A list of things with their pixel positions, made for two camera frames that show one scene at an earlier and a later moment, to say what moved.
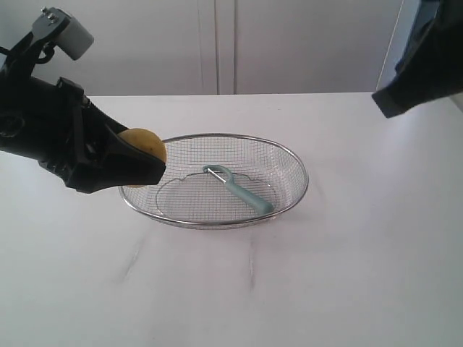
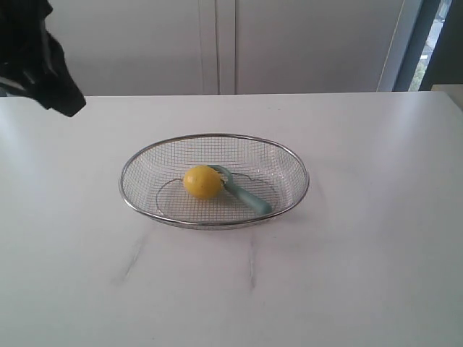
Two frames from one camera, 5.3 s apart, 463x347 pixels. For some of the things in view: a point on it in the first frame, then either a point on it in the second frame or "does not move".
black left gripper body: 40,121 -> 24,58
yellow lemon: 146,140 -> 202,181
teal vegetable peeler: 251,200 does not move
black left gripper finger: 105,160 -> 58,90
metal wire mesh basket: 216,180 does not move
